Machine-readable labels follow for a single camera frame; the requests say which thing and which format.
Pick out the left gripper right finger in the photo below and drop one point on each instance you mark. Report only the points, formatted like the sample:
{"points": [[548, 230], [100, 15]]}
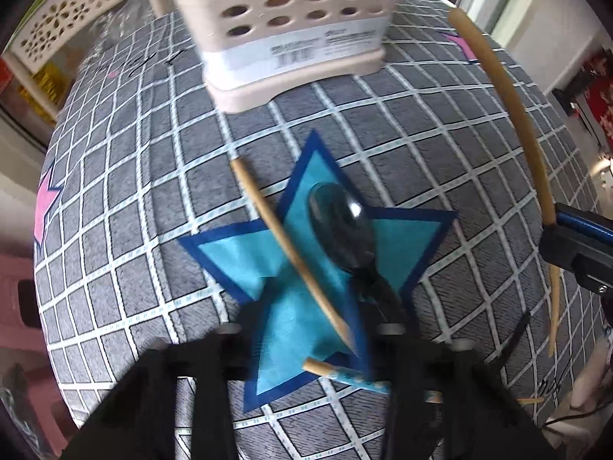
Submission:
{"points": [[438, 393]]}

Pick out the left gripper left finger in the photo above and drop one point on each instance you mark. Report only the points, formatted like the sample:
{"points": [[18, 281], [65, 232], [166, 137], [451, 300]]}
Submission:
{"points": [[139, 417]]}

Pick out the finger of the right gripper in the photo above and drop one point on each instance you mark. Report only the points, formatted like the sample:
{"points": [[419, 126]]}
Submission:
{"points": [[587, 258], [587, 223]]}

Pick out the blue patterned chopstick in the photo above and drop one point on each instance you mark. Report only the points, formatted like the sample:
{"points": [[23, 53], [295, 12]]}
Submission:
{"points": [[348, 376]]}

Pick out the person's right hand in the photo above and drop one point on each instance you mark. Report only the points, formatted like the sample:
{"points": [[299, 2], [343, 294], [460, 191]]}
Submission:
{"points": [[592, 374]]}

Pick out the pink plastic stool stack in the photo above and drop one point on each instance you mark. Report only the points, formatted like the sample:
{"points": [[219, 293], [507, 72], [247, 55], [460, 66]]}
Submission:
{"points": [[22, 340]]}

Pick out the grey checked tablecloth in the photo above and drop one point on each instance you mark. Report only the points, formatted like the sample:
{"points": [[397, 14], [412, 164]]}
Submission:
{"points": [[147, 236]]}

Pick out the beige utensil holder caddy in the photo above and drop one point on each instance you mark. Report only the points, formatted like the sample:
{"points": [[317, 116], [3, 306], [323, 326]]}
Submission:
{"points": [[254, 50]]}

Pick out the beige flower-cutout storage cart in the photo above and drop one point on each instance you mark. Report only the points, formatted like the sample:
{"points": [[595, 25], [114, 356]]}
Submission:
{"points": [[45, 29]]}

